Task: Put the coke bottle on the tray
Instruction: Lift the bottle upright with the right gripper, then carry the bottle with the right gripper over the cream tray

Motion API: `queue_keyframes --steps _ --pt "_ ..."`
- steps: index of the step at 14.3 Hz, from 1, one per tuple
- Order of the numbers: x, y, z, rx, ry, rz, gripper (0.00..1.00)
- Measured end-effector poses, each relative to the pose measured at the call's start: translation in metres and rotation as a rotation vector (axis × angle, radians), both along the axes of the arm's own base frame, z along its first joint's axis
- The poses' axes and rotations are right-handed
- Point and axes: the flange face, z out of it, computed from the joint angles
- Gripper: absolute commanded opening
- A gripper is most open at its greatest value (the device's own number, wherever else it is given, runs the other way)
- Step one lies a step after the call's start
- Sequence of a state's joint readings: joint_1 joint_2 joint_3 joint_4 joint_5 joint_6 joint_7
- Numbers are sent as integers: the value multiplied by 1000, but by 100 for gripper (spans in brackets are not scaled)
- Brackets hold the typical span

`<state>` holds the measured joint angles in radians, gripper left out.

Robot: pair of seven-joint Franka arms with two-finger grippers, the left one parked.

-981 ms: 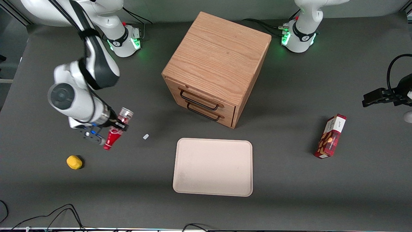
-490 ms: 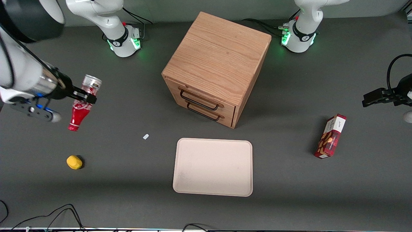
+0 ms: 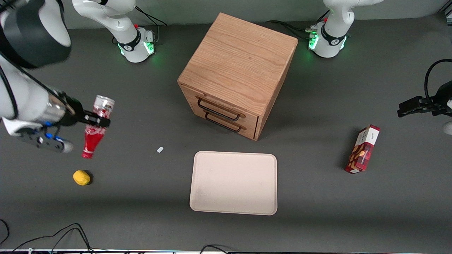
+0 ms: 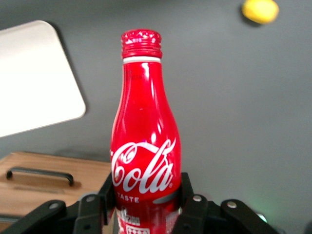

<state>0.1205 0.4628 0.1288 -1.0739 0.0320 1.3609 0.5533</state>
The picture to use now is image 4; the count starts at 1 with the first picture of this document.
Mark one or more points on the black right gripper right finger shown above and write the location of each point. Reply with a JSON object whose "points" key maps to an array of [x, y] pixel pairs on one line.
{"points": [[197, 217]]}

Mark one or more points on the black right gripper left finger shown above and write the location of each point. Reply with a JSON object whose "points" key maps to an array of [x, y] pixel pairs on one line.
{"points": [[90, 214]]}

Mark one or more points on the red coke bottle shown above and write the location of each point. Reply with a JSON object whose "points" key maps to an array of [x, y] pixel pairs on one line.
{"points": [[143, 109]]}

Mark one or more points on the beige plastic tray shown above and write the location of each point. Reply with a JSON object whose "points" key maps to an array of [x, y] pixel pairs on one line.
{"points": [[29, 80]]}

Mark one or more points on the wooden drawer cabinet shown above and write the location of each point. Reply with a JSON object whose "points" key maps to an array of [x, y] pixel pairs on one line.
{"points": [[44, 195]]}

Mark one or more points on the yellow lemon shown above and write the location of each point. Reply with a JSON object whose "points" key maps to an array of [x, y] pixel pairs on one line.
{"points": [[260, 11]]}

